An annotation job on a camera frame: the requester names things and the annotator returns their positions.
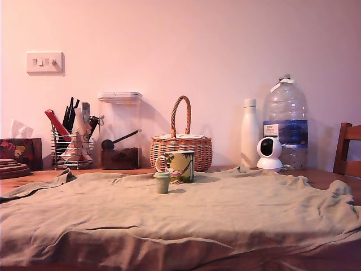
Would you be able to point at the pale green coffee capsule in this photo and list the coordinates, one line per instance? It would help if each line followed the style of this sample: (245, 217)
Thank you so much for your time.
(162, 185)

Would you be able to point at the brown coffee grounds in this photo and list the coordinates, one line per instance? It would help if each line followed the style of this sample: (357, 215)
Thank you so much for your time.
(121, 159)

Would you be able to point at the black coffee scoop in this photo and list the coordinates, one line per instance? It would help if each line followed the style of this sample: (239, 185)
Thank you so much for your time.
(108, 144)

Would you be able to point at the white printed box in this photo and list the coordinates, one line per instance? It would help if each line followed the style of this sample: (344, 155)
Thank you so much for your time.
(165, 137)
(191, 136)

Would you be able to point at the yellow green printed mug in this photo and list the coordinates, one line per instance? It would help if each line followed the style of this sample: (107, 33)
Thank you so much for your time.
(180, 166)

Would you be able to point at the clear plastic storage container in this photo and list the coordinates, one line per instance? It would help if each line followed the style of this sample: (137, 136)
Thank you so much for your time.
(121, 121)

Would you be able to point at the white metal bottle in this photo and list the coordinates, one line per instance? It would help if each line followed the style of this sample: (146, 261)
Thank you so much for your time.
(250, 132)

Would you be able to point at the pale green table cloth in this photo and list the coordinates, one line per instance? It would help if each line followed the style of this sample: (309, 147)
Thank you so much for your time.
(180, 214)

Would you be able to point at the large clear water bottle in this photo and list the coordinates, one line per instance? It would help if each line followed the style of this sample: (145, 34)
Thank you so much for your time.
(285, 113)

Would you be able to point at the black stick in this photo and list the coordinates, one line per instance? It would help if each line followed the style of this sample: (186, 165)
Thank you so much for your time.
(74, 114)
(67, 114)

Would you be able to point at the red flat utensil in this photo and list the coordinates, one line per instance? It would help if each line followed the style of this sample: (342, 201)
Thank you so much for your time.
(57, 124)

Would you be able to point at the dark floral tissue box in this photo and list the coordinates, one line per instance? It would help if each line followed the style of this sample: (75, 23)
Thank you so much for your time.
(26, 153)

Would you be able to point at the white tissue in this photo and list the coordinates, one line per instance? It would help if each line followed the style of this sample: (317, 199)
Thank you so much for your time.
(21, 130)

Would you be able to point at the wooden chair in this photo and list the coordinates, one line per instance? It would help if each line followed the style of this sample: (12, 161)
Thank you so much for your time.
(342, 152)

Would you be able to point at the round cork trivet stack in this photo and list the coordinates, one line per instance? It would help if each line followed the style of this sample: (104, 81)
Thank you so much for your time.
(12, 169)

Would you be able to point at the small white round camera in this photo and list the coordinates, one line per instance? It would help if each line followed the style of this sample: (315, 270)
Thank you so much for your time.
(269, 162)

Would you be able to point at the white wall switch plate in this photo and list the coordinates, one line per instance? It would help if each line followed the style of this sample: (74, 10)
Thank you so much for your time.
(45, 66)

